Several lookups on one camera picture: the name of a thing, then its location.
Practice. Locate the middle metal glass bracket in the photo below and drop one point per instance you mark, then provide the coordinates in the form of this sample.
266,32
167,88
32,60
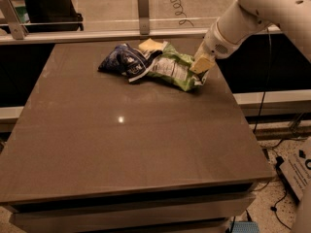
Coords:
144,16

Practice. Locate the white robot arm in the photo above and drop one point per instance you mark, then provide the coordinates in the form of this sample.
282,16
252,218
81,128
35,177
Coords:
245,18

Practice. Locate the yellow sponge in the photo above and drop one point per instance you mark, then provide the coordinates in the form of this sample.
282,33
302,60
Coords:
151,45

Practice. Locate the metal glass bracket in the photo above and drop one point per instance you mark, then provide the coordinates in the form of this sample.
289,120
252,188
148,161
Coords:
144,16
17,29

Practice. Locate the glass barrier panel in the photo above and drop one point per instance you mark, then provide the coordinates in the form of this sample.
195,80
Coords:
120,17

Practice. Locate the black bin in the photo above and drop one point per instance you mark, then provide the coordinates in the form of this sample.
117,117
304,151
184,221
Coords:
52,16

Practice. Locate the blue chip bag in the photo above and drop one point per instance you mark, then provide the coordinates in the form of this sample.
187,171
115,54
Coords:
130,62

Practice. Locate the grey table drawer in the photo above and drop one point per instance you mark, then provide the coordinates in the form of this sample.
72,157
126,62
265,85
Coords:
201,214

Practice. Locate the white printed floor board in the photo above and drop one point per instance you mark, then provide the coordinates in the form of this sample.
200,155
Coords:
297,169

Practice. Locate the green jalapeno chip bag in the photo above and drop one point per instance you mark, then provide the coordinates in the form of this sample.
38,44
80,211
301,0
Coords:
174,67

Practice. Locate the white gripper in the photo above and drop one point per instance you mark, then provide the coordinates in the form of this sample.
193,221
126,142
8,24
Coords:
216,45

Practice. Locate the left metal glass bracket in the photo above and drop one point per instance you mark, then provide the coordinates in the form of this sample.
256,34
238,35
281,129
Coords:
17,29

